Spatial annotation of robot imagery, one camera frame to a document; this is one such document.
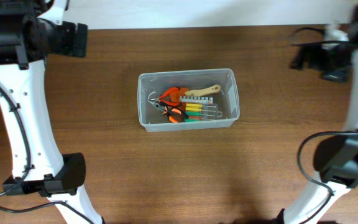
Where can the clear case of screwdrivers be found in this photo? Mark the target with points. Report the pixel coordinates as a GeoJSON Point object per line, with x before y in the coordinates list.
{"type": "Point", "coordinates": [202, 112]}

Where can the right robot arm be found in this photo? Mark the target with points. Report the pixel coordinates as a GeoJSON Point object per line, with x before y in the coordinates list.
{"type": "Point", "coordinates": [329, 159]}

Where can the orange-black needle-nose pliers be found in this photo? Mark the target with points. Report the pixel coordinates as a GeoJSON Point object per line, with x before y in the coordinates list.
{"type": "Point", "coordinates": [172, 113]}

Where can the clear plastic container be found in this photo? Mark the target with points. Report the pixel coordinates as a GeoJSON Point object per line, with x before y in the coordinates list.
{"type": "Point", "coordinates": [152, 85]}

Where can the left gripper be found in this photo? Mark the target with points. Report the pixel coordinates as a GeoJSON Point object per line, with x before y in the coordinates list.
{"type": "Point", "coordinates": [79, 44]}

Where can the red-handled side cutters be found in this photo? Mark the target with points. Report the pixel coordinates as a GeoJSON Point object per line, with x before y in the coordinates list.
{"type": "Point", "coordinates": [170, 97]}

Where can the orange scraper with wooden handle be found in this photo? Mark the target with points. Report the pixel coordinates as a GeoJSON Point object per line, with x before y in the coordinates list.
{"type": "Point", "coordinates": [206, 92]}

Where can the orange perforated bar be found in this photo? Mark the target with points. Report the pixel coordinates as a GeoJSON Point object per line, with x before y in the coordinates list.
{"type": "Point", "coordinates": [196, 100]}

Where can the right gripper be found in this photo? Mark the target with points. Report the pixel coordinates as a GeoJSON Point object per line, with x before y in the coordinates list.
{"type": "Point", "coordinates": [312, 62]}

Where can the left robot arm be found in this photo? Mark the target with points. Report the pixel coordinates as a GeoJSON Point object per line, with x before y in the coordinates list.
{"type": "Point", "coordinates": [29, 32]}

